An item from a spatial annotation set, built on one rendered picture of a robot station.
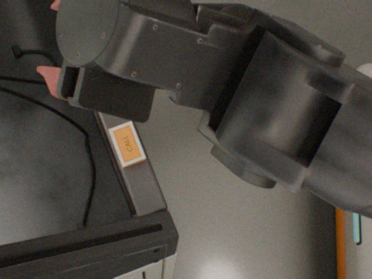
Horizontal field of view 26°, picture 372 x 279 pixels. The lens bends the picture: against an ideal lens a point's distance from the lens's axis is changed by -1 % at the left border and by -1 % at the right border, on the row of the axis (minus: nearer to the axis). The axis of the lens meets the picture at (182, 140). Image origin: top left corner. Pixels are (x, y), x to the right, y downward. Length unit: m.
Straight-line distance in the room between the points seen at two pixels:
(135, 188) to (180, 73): 0.55
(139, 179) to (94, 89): 0.44
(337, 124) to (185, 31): 0.09
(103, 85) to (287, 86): 0.17
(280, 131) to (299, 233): 1.53
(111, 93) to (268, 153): 0.16
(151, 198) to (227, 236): 0.97
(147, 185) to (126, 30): 0.57
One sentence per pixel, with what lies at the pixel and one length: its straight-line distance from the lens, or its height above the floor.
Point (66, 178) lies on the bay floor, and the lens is 1.11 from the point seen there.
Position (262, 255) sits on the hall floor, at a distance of 1.94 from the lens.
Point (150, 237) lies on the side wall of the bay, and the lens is 0.94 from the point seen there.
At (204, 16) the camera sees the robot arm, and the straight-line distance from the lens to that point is 0.47.
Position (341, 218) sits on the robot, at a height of 0.11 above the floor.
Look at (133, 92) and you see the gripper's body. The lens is 0.58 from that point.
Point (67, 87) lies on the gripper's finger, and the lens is 0.57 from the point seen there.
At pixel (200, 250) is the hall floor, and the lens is 1.93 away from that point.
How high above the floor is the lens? 1.91
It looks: 75 degrees down
